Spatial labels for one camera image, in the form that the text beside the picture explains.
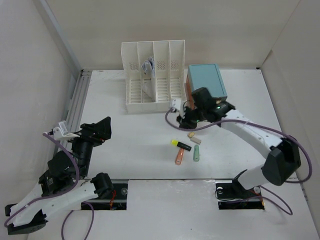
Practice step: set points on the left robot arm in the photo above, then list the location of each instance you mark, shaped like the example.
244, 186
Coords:
63, 185

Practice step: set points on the teal drawer box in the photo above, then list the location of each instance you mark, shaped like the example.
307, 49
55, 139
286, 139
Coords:
207, 76

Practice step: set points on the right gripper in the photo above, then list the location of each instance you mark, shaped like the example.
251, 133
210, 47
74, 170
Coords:
183, 121

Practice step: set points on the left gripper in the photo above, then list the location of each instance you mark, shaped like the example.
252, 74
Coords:
102, 128

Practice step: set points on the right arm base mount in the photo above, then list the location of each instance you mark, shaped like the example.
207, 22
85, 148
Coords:
232, 196

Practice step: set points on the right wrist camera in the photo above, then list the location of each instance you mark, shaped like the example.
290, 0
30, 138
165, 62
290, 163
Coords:
176, 104

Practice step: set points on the yellow capped black highlighter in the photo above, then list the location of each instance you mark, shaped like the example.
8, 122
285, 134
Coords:
181, 145

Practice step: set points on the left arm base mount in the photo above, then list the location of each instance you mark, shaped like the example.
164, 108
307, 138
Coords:
115, 201

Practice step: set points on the white eraser stick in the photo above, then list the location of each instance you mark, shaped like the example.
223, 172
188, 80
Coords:
195, 140

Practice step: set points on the beige eraser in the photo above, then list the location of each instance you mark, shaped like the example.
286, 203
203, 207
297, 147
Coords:
191, 135

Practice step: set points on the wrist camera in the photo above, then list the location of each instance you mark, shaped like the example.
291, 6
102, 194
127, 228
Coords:
176, 104
61, 133

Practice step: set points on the drawer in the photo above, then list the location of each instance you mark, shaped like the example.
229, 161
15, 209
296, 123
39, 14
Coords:
219, 100

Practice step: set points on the white Canon manual booklet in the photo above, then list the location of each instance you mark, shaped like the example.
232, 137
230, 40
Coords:
148, 87

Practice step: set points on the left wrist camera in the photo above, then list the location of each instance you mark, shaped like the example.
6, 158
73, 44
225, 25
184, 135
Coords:
61, 133

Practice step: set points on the green highlighter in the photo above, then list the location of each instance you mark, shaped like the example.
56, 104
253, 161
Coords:
196, 153

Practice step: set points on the aluminium rail frame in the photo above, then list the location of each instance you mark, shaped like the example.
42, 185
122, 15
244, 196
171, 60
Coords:
76, 97

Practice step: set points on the orange highlighter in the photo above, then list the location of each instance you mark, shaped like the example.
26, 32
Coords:
179, 157

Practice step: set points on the white file organizer rack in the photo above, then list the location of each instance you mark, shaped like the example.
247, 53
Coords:
169, 58

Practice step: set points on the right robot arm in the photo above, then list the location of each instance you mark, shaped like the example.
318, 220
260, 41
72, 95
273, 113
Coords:
281, 154

